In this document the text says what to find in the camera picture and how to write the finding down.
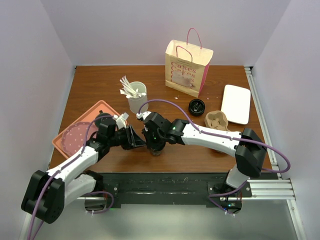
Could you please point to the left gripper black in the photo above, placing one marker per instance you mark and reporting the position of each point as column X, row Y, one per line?
column 132, row 139

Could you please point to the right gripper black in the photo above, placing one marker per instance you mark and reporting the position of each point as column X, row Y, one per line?
column 146, row 132

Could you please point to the dark translucent plastic cup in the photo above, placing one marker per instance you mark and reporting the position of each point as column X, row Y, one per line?
column 156, row 151

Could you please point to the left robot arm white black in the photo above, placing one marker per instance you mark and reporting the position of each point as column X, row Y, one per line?
column 49, row 192

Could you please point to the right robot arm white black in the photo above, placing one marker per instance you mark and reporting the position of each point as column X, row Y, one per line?
column 244, row 146

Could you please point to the white cylindrical holder cup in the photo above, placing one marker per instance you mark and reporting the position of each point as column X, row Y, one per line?
column 136, row 102

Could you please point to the black cup lid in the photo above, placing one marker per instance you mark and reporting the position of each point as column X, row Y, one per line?
column 196, row 107

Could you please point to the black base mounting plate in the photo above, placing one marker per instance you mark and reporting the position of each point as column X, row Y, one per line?
column 167, row 189

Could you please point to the salmon pink plastic tray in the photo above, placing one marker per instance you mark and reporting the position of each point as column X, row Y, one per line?
column 88, row 116

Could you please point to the brown pulp cup carrier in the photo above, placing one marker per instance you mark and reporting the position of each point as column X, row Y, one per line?
column 216, row 120

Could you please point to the pink dotted plate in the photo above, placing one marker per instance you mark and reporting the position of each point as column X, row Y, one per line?
column 73, row 138

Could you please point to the white rectangular plate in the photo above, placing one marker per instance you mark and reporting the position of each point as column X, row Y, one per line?
column 236, row 103

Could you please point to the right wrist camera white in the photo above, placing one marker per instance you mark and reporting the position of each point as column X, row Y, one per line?
column 143, row 115

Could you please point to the paper bag with pink handles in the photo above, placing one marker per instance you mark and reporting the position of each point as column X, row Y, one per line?
column 186, row 66

